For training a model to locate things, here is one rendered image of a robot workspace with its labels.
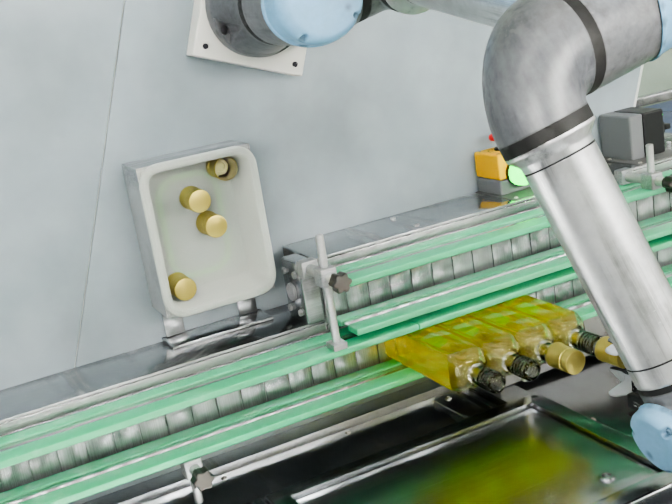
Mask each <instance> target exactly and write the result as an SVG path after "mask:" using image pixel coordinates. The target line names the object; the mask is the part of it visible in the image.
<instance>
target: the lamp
mask: <svg viewBox="0 0 672 504"><path fill-rule="evenodd" d="M506 177H507V180H508V181H509V182H510V183H511V184H513V185H522V186H524V185H527V184H529V183H528V181H527V180H526V178H525V176H524V174H523V172H522V170H520V169H519V168H517V167H514V166H511V165H507V168H506Z"/></svg>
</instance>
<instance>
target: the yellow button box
mask: <svg viewBox="0 0 672 504"><path fill-rule="evenodd" d="M474 155H475V163H476V171H477V176H478V179H477V180H478V188H479V191H482V192H487V193H492V194H497V195H505V194H509V193H512V192H516V191H520V190H523V189H527V188H530V185H529V184H527V185H524V186H522V185H513V184H511V183H510V182H509V181H508V180H507V177H506V168H507V165H508V164H506V162H505V161H504V159H503V157H502V155H501V153H500V151H499V149H498V147H497V146H496V147H493V148H489V149H485V150H482V151H478V152H475V154H474Z"/></svg>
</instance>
